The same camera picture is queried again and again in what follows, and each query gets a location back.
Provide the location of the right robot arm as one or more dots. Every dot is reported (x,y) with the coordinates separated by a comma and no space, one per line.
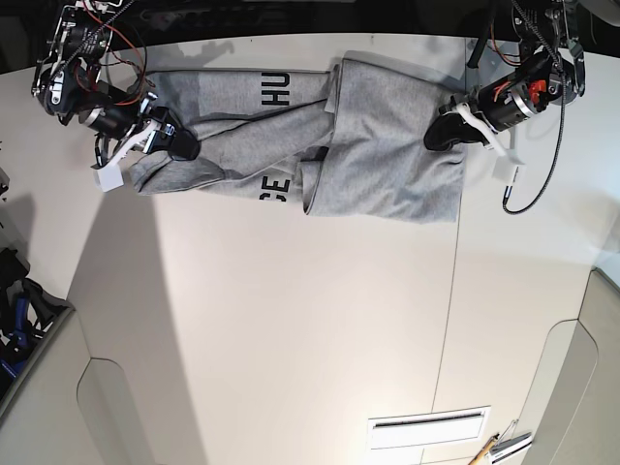
(77,58)

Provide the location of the grey T-shirt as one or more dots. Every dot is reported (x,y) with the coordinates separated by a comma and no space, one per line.
(344,142)

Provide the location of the wooden pencil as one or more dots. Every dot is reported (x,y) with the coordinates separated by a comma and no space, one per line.
(485,450)

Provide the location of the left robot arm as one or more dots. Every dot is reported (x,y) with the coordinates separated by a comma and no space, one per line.
(549,69)

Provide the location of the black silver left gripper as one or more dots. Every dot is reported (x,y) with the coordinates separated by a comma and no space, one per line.
(501,105)

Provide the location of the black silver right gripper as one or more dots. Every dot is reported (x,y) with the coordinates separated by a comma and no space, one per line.
(140,126)

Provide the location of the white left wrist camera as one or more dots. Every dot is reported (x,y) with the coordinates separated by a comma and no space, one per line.
(507,170)

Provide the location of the blue clamp tool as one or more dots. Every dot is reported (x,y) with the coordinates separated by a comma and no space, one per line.
(17,343)

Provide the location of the white desk cable grommet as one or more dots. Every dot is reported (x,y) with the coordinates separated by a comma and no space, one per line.
(428,429)

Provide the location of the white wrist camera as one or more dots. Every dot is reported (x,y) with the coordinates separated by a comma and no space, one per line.
(108,177)
(507,170)

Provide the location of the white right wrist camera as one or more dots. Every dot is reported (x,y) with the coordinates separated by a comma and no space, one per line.
(108,177)

